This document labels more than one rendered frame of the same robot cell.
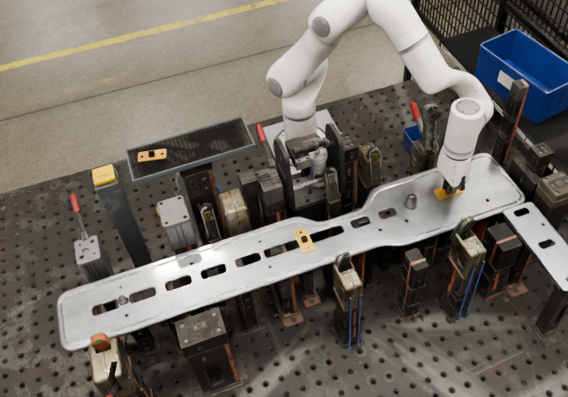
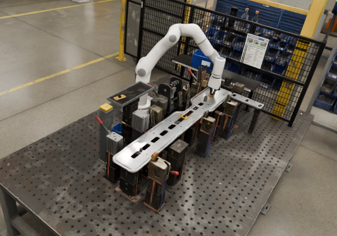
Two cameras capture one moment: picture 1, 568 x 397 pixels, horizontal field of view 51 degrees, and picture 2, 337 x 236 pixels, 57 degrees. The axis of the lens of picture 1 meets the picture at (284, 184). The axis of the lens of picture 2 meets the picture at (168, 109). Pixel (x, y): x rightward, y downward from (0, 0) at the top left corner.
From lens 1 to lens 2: 148 cm
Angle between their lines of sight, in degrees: 38
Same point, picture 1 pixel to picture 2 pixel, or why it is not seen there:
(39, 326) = (77, 198)
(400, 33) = (200, 36)
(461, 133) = (221, 67)
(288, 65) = (148, 62)
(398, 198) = (199, 99)
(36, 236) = (40, 167)
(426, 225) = (214, 104)
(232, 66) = (41, 107)
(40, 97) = not seen: outside the picture
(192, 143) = (130, 91)
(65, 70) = not seen: outside the picture
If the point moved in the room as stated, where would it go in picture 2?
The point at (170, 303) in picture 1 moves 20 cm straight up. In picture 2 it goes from (159, 145) to (162, 120)
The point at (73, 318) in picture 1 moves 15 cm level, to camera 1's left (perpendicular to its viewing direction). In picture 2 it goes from (126, 161) to (104, 171)
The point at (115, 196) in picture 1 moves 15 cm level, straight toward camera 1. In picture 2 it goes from (111, 116) to (130, 124)
